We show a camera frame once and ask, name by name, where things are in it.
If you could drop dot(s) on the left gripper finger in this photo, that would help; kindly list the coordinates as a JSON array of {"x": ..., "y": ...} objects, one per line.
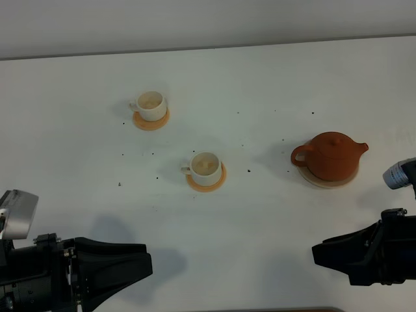
[
  {"x": 103, "y": 275},
  {"x": 110, "y": 252}
]

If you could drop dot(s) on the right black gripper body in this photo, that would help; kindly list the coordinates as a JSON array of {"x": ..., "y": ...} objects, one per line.
[{"x": 392, "y": 252}]

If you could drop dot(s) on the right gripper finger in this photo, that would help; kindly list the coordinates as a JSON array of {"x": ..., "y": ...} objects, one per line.
[
  {"x": 358, "y": 263},
  {"x": 367, "y": 238}
]

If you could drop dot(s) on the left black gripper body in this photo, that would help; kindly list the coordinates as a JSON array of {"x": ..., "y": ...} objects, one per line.
[{"x": 42, "y": 277}]

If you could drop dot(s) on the brown clay teapot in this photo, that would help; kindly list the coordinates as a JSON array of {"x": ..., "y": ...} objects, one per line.
[{"x": 329, "y": 156}]

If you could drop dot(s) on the beige teapot saucer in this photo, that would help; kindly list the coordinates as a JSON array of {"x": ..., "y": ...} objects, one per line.
[{"x": 314, "y": 180}]

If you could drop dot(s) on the near orange coaster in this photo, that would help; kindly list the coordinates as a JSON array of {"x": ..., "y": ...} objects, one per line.
[{"x": 211, "y": 188}]

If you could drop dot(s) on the orange coaster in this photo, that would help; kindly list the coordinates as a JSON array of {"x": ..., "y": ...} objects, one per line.
[
  {"x": 142, "y": 124},
  {"x": 211, "y": 188}
]

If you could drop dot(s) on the near white teacup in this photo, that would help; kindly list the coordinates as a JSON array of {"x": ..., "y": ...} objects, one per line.
[{"x": 205, "y": 169}]

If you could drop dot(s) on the white teacup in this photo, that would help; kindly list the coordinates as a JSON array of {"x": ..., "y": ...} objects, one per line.
[
  {"x": 205, "y": 169},
  {"x": 151, "y": 106}
]

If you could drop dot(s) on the far orange coaster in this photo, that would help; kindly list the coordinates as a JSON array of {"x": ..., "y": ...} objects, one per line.
[{"x": 142, "y": 124}]

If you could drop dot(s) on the far white teacup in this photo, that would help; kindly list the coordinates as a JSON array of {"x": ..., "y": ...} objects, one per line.
[{"x": 151, "y": 106}]

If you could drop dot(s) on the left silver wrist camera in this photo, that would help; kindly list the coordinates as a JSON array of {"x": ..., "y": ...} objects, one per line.
[{"x": 17, "y": 212}]

